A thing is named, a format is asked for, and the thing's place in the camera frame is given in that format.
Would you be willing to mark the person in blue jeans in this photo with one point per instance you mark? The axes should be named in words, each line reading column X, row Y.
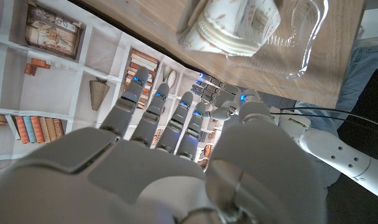
column 363, row 68

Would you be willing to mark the clear plastic clamshell container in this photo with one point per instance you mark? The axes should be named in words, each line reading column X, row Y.
column 301, row 40

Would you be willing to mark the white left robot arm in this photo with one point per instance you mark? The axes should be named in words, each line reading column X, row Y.
column 338, row 155

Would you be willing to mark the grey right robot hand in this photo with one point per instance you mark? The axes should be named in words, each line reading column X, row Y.
column 145, row 180

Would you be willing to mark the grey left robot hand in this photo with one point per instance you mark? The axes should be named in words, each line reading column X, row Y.
column 218, row 88

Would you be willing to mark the printed bookshelf backdrop cloth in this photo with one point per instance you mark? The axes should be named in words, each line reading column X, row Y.
column 52, row 87

